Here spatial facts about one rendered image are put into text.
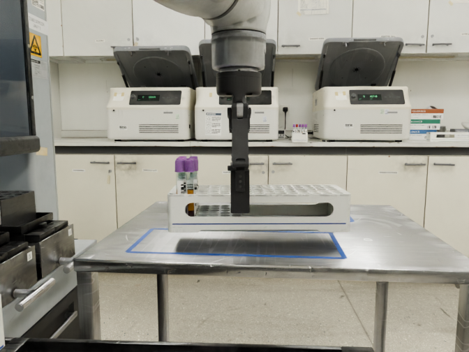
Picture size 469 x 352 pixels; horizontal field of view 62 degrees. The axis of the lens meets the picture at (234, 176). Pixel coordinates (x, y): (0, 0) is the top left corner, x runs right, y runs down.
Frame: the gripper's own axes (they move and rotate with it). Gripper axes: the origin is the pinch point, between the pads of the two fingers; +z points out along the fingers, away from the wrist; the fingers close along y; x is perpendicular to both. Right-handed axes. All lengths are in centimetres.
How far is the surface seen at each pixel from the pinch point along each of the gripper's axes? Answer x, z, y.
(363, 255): -19.2, 8.5, -8.2
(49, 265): 36.4, 14.9, 6.1
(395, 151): -106, 8, 190
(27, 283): 36.8, 15.3, -1.5
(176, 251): 10.3, 8.3, -5.9
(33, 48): 44, -28, 22
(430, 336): -94, 91, 110
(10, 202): 43.9, 3.0, 7.6
